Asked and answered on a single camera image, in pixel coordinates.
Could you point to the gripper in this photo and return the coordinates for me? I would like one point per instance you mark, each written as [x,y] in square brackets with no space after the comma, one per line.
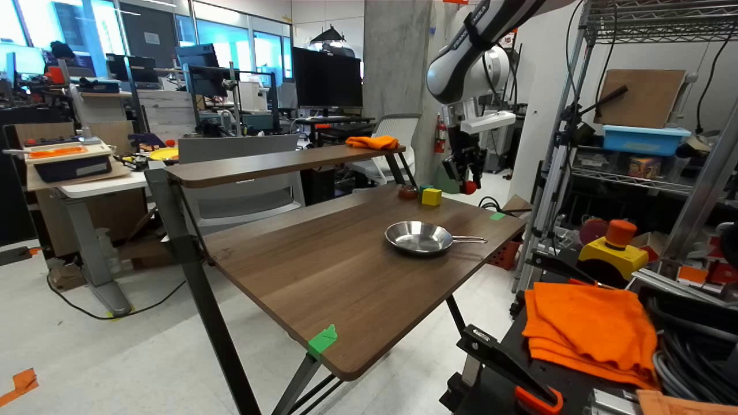
[463,140]

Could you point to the red ball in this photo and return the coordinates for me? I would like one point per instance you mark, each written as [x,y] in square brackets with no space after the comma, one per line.
[469,188]

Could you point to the black monitor on arm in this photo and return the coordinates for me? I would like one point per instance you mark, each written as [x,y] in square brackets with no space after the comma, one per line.
[202,69]

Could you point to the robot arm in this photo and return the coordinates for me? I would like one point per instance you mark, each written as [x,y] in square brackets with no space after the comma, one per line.
[461,63]

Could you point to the red fire extinguisher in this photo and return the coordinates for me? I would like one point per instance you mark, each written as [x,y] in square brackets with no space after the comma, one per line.
[440,135]

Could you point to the yellow block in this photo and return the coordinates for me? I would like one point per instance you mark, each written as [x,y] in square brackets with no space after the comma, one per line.
[431,197]

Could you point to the small red bowl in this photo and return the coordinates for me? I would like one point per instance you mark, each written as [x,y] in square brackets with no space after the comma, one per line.
[408,192]

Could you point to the white office chair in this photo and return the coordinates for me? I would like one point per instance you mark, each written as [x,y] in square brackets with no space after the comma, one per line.
[392,129]

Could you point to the silver frying pan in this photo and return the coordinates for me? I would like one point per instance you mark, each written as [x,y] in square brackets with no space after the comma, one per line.
[420,237]

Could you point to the red crate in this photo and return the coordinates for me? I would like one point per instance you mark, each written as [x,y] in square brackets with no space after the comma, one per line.
[506,255]

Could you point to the yellow emergency stop button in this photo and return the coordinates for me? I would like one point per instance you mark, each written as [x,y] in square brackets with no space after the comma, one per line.
[614,253]

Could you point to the blue plastic bin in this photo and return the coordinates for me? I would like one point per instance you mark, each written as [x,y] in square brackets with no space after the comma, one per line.
[643,141]

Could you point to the large black monitor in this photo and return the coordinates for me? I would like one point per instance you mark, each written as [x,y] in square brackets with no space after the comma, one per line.
[326,78]

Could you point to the wooden board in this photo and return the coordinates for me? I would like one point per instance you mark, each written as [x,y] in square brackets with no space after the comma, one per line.
[643,98]

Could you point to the black pendant lamp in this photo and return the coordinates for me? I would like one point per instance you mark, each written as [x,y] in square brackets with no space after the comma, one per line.
[327,37]

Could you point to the folded orange cloth pile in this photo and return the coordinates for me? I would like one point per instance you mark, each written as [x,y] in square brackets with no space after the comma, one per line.
[588,331]

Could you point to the green tape strip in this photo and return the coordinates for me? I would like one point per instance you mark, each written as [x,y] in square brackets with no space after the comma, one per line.
[322,341]

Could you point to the grey chair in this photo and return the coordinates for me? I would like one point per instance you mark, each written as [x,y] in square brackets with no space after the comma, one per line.
[242,196]

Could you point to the yellow plate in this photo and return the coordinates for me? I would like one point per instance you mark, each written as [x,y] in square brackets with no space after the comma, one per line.
[164,154]

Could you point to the white desk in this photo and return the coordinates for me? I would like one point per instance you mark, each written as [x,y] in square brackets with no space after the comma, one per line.
[86,230]

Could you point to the box with orange lid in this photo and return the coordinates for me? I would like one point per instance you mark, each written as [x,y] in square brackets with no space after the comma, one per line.
[69,158]

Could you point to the cardboard box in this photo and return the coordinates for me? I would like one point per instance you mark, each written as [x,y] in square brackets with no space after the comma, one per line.
[66,276]

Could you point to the orange floor tape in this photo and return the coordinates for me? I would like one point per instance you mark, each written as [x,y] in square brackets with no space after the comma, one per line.
[22,383]

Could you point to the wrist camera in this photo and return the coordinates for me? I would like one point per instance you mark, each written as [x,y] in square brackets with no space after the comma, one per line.
[450,168]

